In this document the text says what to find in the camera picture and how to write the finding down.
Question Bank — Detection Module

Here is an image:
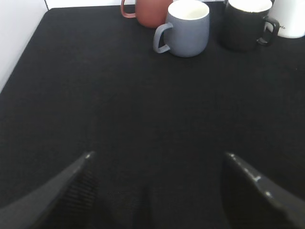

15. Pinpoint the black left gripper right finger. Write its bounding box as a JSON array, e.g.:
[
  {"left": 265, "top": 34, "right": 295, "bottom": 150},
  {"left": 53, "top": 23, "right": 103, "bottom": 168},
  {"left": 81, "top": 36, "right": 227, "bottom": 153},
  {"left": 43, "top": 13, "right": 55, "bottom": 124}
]
[{"left": 222, "top": 152, "right": 305, "bottom": 229}]

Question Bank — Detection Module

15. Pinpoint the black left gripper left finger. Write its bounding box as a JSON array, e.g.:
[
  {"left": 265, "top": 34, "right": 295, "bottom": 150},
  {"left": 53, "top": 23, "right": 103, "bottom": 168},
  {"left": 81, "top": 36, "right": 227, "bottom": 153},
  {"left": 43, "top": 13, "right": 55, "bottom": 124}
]
[{"left": 0, "top": 151, "right": 97, "bottom": 229}]

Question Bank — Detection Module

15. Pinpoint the grey ceramic mug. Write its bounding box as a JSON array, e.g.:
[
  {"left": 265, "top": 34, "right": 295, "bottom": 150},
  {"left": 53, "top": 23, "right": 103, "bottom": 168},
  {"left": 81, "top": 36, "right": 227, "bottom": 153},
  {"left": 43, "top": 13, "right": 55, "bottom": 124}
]
[{"left": 152, "top": 0, "right": 210, "bottom": 57}]

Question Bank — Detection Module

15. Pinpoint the black table cloth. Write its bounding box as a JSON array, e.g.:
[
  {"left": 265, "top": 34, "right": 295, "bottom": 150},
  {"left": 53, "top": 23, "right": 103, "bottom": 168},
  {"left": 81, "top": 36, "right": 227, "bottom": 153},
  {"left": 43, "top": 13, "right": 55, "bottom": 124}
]
[{"left": 0, "top": 2, "right": 305, "bottom": 229}]

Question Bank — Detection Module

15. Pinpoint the black ceramic mug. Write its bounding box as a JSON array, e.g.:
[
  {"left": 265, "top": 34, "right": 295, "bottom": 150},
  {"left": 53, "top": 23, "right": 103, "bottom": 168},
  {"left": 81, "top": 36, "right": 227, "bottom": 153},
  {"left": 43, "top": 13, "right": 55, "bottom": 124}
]
[{"left": 219, "top": 0, "right": 280, "bottom": 52}]

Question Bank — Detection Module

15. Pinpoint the white ceramic mug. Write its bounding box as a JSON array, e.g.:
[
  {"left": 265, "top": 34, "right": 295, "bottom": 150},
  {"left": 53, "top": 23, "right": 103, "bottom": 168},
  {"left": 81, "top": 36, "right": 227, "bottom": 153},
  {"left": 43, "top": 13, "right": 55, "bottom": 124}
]
[{"left": 268, "top": 0, "right": 305, "bottom": 39}]

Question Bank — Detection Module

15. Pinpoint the reddish brown ceramic mug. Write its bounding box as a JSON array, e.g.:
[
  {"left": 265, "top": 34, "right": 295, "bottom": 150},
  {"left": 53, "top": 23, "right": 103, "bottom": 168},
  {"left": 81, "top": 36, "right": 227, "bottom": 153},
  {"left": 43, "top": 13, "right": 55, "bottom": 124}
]
[{"left": 120, "top": 0, "right": 173, "bottom": 29}]

